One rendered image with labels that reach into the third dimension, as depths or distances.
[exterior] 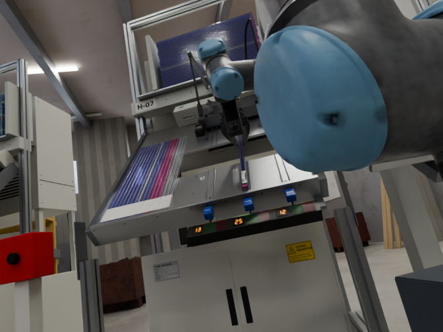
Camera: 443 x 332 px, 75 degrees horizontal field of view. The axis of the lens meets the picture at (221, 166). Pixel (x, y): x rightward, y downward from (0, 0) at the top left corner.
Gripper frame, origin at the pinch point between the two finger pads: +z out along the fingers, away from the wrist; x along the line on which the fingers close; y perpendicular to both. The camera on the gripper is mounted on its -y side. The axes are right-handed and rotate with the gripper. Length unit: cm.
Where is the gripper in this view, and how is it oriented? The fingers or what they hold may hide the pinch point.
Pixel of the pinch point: (240, 144)
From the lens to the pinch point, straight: 99.6
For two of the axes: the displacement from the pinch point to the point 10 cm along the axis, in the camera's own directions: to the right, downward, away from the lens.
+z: 2.7, 6.7, 6.9
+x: -9.6, 2.3, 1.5
